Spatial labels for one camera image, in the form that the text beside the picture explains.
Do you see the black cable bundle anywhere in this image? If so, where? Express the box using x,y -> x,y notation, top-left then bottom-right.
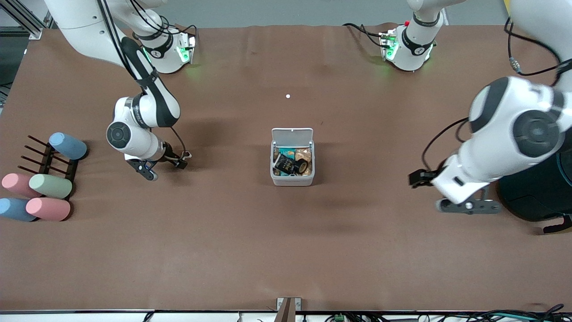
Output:
349,304 -> 572,322

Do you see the dark wooden peg rack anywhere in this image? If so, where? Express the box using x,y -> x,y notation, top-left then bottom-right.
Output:
17,135 -> 80,199

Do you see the black left base cable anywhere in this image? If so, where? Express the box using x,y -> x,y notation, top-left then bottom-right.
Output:
343,22 -> 390,49

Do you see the brown snack packet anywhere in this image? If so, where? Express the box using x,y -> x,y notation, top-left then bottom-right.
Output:
295,148 -> 312,177

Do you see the small white lidded bin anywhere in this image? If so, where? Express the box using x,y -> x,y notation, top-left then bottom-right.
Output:
270,127 -> 316,187

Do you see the metal table edge bracket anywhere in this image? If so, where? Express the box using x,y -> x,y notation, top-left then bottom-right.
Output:
276,297 -> 302,322

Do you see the brown table cover sheet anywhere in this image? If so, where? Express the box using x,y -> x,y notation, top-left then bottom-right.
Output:
0,25 -> 572,312

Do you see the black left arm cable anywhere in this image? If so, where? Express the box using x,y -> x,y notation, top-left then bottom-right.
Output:
421,17 -> 572,175

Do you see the aluminium frame profile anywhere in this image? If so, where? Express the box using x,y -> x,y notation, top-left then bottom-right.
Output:
0,0 -> 54,40

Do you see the green cylindrical cup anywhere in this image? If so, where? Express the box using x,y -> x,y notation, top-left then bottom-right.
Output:
29,174 -> 73,199

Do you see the large black pedal trash can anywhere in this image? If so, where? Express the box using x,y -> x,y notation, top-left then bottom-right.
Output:
496,148 -> 572,234

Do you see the pink cylindrical cup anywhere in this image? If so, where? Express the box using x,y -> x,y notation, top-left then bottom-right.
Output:
25,197 -> 71,222
1,173 -> 42,198

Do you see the teal snack packet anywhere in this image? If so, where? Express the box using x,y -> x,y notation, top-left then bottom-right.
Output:
273,148 -> 296,176

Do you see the blue cylindrical cup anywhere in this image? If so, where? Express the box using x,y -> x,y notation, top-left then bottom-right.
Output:
49,132 -> 88,161
0,198 -> 37,222

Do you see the black snack wrapper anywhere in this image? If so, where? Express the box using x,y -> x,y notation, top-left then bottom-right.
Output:
273,154 -> 310,176

